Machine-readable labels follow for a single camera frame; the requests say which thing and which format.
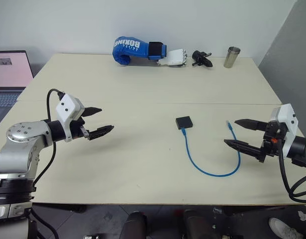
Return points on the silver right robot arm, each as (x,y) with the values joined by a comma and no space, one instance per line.
(300,147)

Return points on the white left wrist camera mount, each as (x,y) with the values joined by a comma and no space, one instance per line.
(67,105)

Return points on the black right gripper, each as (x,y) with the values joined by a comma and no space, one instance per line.
(270,147)

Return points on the dark rounded shape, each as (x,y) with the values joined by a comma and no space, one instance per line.
(134,225)

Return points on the grey laptop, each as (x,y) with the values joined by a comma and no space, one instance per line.
(8,72)

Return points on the white robotic hand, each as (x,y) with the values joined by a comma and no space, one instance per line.
(175,58)

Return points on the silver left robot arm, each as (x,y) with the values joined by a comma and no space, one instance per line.
(21,139)

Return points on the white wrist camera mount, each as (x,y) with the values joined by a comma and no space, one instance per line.
(288,117)
(67,105)

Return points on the blue boxing glove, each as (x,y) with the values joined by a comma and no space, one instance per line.
(129,48)

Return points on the silver robot torso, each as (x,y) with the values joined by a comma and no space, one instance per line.
(8,221)

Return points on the small black box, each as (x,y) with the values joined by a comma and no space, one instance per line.
(184,122)

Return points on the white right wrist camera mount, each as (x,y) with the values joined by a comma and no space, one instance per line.
(288,117)

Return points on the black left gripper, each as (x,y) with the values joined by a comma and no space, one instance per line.
(76,129)

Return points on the spare black two-finger gripper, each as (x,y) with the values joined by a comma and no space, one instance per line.
(200,57)

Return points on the white shoe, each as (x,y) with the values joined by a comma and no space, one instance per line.
(282,227)

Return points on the stainless steel cup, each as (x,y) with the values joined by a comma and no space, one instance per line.
(231,58)

